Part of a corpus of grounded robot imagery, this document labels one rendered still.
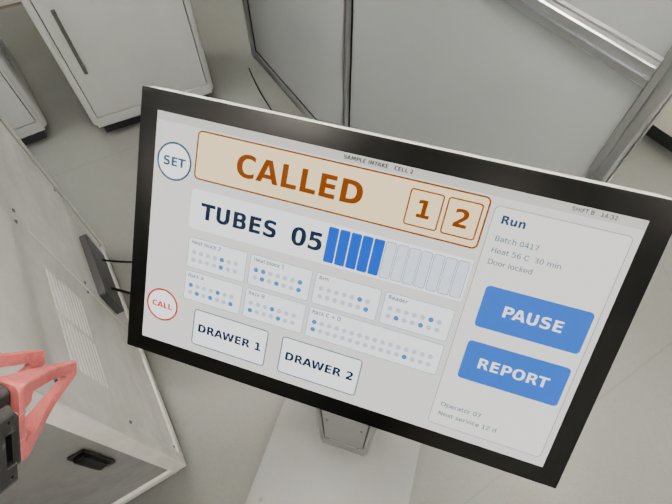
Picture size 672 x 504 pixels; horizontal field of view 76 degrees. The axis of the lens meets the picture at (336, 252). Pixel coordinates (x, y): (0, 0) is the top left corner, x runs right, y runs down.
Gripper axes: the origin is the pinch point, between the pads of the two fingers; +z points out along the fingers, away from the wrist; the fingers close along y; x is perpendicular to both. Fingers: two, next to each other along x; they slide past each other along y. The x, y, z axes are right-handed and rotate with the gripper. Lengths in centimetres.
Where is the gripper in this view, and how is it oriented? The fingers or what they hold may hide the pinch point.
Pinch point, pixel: (51, 366)
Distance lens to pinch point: 45.8
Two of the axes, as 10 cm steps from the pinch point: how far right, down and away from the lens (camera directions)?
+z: 2.3, -2.6, 9.4
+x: -1.8, 9.4, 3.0
